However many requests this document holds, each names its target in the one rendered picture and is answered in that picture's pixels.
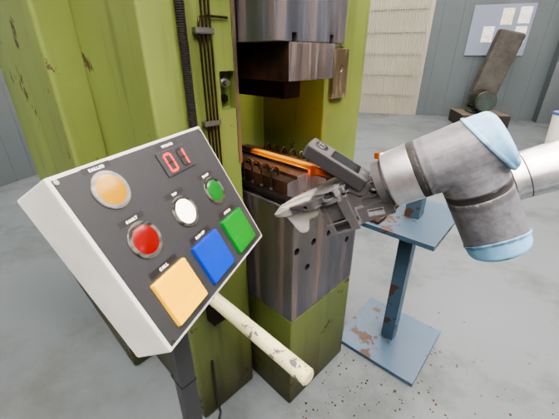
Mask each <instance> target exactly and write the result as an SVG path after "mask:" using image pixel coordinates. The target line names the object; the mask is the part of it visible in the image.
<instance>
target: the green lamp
mask: <svg viewBox="0 0 559 419"><path fill-rule="evenodd" d="M207 189H208V192H209V194H210V196H211V197H212V198H213V199H214V200H221V199H222V198H223V190H222V188H221V186H220V184H219V183H218V182H217V181H215V180H209V181H208V183H207Z"/></svg>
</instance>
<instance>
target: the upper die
mask: <svg viewBox="0 0 559 419"><path fill-rule="evenodd" d="M236 47H237V63H238V78H244V79H255V80H267V81H308V80H319V79H329V78H333V73H334V49H335V43H318V42H257V43H236Z"/></svg>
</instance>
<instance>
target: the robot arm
mask: <svg viewBox="0 0 559 419"><path fill-rule="evenodd" d="M302 155H303V157H304V158H306V159H307V160H309V161H311V162H313V163H314V164H316V165H317V166H318V167H320V168H322V169H323V170H325V171H327V172H329V173H330V174H331V175H333V176H334V178H332V179H330V180H327V181H325V182H324V183H322V184H320V185H316V186H315V187H313V188H311V189H309V190H306V191H305V192H303V193H301V194H300V195H298V196H296V197H294V198H293V199H291V200H289V201H287V202H286V203H284V204H282V205H281V206H280V207H279V208H278V210H277V211H276V213H275V217H278V218H280V217H286V218H288V219H289V221H290V222H291V223H292V224H293V225H294V226H295V228H296V229H297V230H298V231H299V232H301V233H306V232H308V231H309V224H312V223H313V222H314V217H316V216H318V214H319V209H321V211H322V213H323V218H324V221H325V222H326V224H327V227H328V228H329V231H330V233H331V234H332V236H333V237H334V236H337V235H340V234H345V233H348V232H350V231H353V230H356V229H361V225H362V224H363V223H366V222H369V221H371V220H374V219H379V218H382V217H384V216H387V215H390V214H394V213H396V209H395V207H396V206H397V205H399V206H401V205H405V204H408V203H411V202H414V201H417V200H421V199H424V198H426V197H429V196H432V195H436V194H439V193H443V196H444V198H445V200H446V202H447V204H448V208H449V210H450V212H451V215H452V217H453V220H454V223H455V225H456V227H457V229H458V233H459V235H460V237H461V240H462V242H463V247H464V248H465V249H466V250H467V253H468V255H469V256H470V257H472V258H473V259H476V260H478V261H483V262H502V261H504V260H509V259H515V258H516V257H519V256H521V255H523V254H525V253H526V252H527V251H528V250H529V249H530V248H531V247H532V244H533V237H532V228H530V227H529V224H528V222H527V217H526V215H525V212H524V209H523V207H522V202H521V200H524V199H528V198H531V197H535V196H538V195H544V194H548V193H551V192H555V191H558V190H559V139H558V140H553V141H550V142H547V143H544V144H541V145H536V146H533V147H531V148H528V149H525V150H520V151H518V150H517V148H516V146H515V144H514V142H513V139H512V138H511V136H510V134H509V132H508V131H507V128H506V127H505V126H504V124H503V123H502V121H501V120H500V119H499V117H498V116H497V115H495V114H494V113H492V112H490V111H483V112H480V113H478V114H476V115H473V116H469V117H467V118H461V119H460V121H457V122H455V123H452V124H451V125H449V126H445V127H443V128H441V129H439V130H436V131H433V132H431V133H429V134H426V135H425V136H421V137H419V138H417V139H415V140H412V141H410V142H407V143H404V144H402V145H399V146H397V147H394V148H393V149H391V150H387V151H385V152H383V153H381V154H379V156H378V161H375V162H374V163H372V164H370V171H368V170H366V169H365V168H363V167H362V166H360V165H358V164H357V163H355V162H353V161H352V160H351V159H349V158H347V157H346V156H344V155H342V154H341V153H339V152H338V151H336V150H335V149H333V148H331V147H330V146H328V145H326V144H325V143H323V142H322V141H321V140H318V139H317V138H314V139H313V140H312V141H311V142H310V143H309V144H308V145H307V146H306V147H305V149H304V151H303V154H302ZM370 172H371V176H369V175H370ZM373 189H375V190H373ZM343 229H347V230H345V231H342V232H338V231H340V230H343Z"/></svg>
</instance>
